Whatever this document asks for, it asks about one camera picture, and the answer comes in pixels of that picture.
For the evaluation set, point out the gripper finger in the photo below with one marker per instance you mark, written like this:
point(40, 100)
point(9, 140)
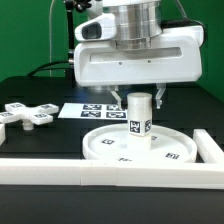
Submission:
point(121, 100)
point(161, 88)

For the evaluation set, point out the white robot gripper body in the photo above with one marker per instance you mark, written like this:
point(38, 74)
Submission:
point(174, 56)

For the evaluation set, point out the white round table top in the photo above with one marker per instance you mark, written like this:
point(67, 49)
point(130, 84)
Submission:
point(161, 144)

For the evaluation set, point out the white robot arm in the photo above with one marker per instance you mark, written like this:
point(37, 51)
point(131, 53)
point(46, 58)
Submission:
point(125, 42)

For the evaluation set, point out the white marker sheet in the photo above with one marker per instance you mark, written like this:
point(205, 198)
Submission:
point(92, 111)

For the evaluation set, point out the white cross-shaped table base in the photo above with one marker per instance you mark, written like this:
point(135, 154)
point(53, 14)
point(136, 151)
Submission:
point(30, 116)

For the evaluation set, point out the white left fence piece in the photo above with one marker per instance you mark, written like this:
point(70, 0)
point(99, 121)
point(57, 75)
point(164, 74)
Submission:
point(2, 134)

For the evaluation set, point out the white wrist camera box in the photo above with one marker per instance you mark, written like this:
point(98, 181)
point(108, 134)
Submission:
point(100, 28)

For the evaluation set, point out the white right fence rail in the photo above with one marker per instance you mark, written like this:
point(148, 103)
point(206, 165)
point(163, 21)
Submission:
point(208, 149)

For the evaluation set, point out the white fence rail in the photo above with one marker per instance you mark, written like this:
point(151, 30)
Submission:
point(208, 149)
point(96, 173)

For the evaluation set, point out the black camera stand pole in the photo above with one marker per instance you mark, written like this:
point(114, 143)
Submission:
point(70, 5)

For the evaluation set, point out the white front fence rail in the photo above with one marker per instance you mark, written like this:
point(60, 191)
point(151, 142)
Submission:
point(96, 173)

